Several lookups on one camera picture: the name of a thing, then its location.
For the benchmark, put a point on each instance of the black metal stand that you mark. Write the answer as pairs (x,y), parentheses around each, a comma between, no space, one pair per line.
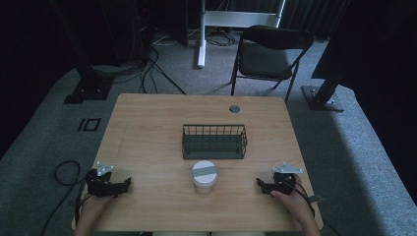
(324,95)
(88,82)

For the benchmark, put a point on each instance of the grey round table grommet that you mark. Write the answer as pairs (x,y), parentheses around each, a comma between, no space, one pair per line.
(234,108)

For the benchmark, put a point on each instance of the person's right hand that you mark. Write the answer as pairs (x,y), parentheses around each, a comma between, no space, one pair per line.
(295,203)

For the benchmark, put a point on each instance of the dark curtain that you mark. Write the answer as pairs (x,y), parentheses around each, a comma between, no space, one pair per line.
(311,16)

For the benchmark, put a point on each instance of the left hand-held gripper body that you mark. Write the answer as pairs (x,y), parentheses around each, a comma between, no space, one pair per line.
(98,186)

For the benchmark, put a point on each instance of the person's left hand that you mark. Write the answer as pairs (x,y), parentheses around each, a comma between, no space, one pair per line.
(95,206)

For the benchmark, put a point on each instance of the black folding chair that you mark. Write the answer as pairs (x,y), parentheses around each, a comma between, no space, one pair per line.
(267,59)

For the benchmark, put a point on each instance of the white desk frame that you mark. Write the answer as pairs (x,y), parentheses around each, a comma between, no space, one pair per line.
(229,19)

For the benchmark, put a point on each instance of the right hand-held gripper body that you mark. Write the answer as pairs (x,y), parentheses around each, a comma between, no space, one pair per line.
(284,179)

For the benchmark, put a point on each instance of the white tape roll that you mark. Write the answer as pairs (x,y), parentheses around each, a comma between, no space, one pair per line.
(204,177)

